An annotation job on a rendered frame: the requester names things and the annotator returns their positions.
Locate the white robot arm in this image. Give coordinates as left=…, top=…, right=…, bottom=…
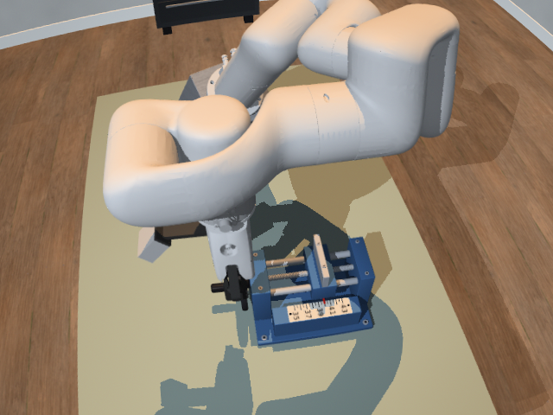
left=103, top=0, right=460, bottom=263

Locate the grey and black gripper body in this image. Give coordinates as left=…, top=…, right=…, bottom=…
left=199, top=204, right=256, bottom=282

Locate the blue bench vise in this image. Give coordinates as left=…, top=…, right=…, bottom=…
left=245, top=234, right=375, bottom=346

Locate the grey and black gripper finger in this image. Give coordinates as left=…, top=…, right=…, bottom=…
left=223, top=265, right=249, bottom=302

